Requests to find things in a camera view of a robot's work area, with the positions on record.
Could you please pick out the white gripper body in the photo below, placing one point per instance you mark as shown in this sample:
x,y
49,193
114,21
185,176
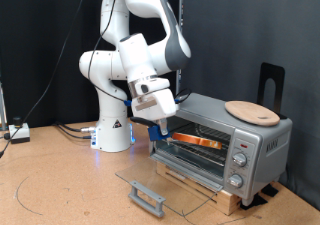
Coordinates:
x,y
156,106

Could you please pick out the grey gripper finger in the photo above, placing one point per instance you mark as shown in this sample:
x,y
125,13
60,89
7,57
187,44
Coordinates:
x,y
163,126

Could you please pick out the white bread slice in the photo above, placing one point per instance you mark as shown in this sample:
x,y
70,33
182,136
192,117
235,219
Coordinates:
x,y
196,140

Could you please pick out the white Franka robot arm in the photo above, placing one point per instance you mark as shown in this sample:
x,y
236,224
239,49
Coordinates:
x,y
110,125

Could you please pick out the silver oven knob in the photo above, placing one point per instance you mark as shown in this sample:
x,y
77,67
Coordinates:
x,y
240,159
235,180

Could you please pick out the silver toaster oven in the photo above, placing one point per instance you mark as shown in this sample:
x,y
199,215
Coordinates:
x,y
276,158

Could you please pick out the red indicator light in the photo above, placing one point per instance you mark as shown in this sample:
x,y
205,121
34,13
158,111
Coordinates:
x,y
244,145

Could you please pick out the oval wooden cutting board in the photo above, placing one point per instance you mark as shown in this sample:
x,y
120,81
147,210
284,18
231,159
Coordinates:
x,y
251,113

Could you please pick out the slatted wooden block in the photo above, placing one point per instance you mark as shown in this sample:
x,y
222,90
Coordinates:
x,y
230,201

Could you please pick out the grey backdrop curtain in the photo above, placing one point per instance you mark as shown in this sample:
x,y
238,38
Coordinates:
x,y
233,35

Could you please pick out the black metal bookend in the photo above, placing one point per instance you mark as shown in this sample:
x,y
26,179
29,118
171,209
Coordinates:
x,y
266,73

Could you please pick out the black tape patch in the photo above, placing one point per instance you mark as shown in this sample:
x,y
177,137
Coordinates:
x,y
270,190

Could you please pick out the white emergency stop box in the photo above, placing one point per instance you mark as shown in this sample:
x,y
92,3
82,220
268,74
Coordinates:
x,y
19,131

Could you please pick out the black backdrop curtain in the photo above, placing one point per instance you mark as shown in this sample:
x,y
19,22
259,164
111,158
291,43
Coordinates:
x,y
33,35

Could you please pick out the thin metal pole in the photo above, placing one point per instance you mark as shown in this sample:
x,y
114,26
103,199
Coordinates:
x,y
2,108

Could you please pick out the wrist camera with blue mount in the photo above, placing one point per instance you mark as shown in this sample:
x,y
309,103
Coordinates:
x,y
127,102

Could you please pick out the vertical aluminium frame pole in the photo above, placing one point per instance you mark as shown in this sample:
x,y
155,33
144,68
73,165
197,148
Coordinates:
x,y
180,5

